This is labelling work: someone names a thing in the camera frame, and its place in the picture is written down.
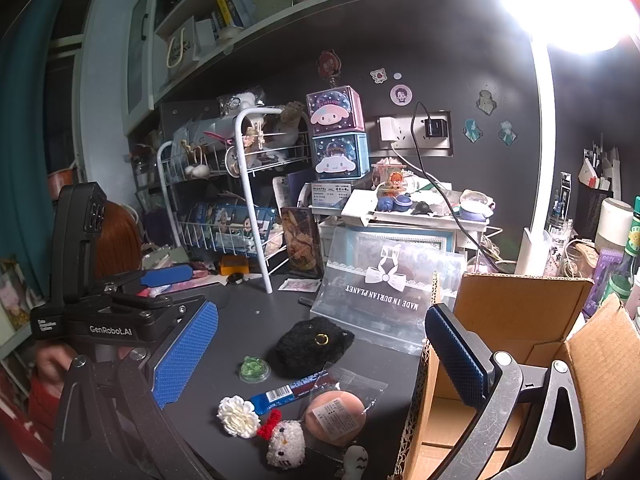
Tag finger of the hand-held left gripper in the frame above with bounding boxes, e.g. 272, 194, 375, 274
87, 266, 194, 297
112, 294, 206, 331

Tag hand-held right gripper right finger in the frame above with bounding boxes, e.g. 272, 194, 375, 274
425, 304, 588, 480

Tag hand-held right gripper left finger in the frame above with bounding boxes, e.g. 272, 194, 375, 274
52, 302, 219, 480

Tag green round toy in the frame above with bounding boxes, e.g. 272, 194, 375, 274
237, 355, 273, 386

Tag brown cardboard box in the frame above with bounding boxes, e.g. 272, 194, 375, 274
400, 272, 640, 480

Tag person's left hand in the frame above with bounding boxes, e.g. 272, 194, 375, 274
36, 345, 76, 388

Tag pink flat box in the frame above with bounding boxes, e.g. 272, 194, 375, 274
145, 264, 210, 295

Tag orange wig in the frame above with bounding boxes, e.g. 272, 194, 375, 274
94, 201, 144, 281

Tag small orange box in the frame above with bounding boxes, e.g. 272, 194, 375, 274
220, 255, 250, 276

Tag white crochet flower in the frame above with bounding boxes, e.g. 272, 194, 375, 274
217, 395, 261, 439

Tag anime card packs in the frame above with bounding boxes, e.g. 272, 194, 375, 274
191, 201, 277, 257

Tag clear plastic bag bow print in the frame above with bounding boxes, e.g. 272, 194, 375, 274
310, 225, 467, 357

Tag blue candy stick wrapper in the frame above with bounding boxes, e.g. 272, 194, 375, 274
248, 370, 332, 417

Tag black fuzzy pouch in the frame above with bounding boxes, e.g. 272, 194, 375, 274
267, 317, 356, 378

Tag packaged pink powder puff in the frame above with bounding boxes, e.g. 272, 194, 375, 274
300, 365, 389, 457

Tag white paper slip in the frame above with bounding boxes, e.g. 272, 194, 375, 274
277, 277, 322, 292

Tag person's red clothing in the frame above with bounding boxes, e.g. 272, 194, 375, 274
0, 377, 63, 480

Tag white crochet cat doll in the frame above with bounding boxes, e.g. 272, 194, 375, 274
256, 408, 306, 471

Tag white drawer unit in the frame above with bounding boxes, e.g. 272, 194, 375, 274
317, 216, 488, 263

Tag purple teacup figurine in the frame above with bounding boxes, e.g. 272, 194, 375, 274
458, 189, 497, 222

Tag purple packet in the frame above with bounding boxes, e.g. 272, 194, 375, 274
591, 246, 624, 317

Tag white figurine tray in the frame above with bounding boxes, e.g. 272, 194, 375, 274
342, 187, 463, 227

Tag white labelled box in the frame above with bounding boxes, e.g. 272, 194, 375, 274
308, 181, 354, 209

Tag orange-haired figurine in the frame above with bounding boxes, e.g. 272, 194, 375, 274
374, 157, 417, 197

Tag green bottle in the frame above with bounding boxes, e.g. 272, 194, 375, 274
599, 196, 640, 307

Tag black mesh pen holder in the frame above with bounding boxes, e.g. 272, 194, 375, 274
575, 185, 615, 241

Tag white bottle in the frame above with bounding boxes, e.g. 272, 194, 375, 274
595, 198, 634, 256

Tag blue character box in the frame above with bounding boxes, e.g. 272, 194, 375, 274
312, 132, 371, 181

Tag white tote bag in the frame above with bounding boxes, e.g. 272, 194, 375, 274
166, 16, 200, 81

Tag white glass-door cabinet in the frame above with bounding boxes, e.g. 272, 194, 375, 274
122, 0, 163, 128

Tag white desk lamp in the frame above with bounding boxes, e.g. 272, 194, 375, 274
500, 0, 640, 277

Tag pink character box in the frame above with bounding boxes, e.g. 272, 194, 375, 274
306, 87, 365, 137

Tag spring bobble character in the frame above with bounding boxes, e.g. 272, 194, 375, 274
318, 50, 342, 92

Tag white wire rack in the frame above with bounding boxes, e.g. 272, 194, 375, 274
156, 106, 312, 294

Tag white ghost keychain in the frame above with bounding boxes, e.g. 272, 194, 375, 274
342, 445, 369, 480

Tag black cable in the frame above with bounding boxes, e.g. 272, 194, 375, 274
410, 101, 501, 263

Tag white wall plug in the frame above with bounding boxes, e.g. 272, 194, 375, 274
378, 116, 401, 144

